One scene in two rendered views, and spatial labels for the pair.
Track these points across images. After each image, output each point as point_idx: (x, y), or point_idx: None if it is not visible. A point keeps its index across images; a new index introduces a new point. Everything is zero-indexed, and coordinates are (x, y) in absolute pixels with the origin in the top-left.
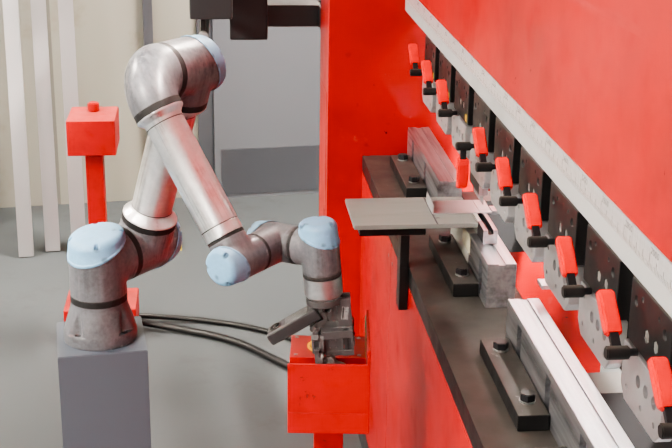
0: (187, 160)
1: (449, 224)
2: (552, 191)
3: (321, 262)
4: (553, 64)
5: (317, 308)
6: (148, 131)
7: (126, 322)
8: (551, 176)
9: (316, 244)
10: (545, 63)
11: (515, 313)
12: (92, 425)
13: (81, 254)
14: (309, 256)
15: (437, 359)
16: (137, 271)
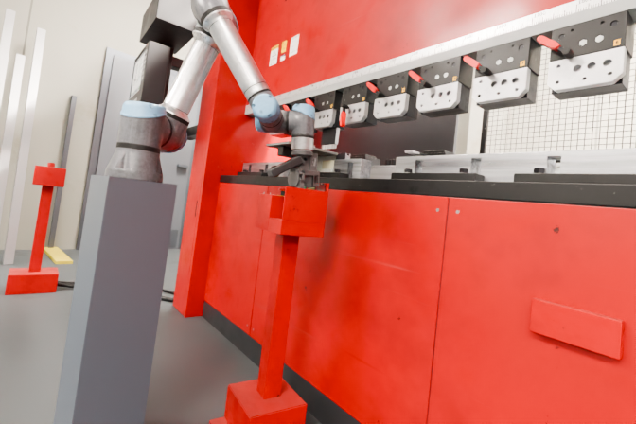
0: (240, 43)
1: (327, 150)
2: (481, 53)
3: (309, 125)
4: None
5: (303, 154)
6: (213, 24)
7: (159, 167)
8: (475, 49)
9: (308, 114)
10: (456, 7)
11: (411, 156)
12: (126, 238)
13: (138, 107)
14: (303, 120)
15: (360, 191)
16: (167, 139)
